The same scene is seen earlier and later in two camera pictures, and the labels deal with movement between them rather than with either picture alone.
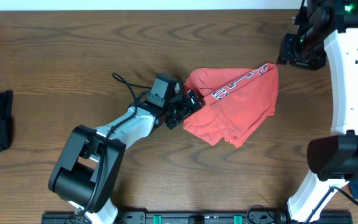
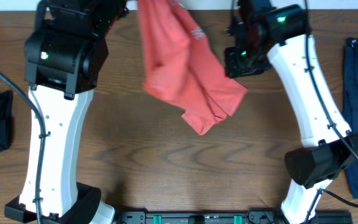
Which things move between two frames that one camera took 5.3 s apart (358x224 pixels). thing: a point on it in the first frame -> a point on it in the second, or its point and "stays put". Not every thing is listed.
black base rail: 71,217 stays put
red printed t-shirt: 237,101 -> 181,68
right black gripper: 287,53 -> 234,69
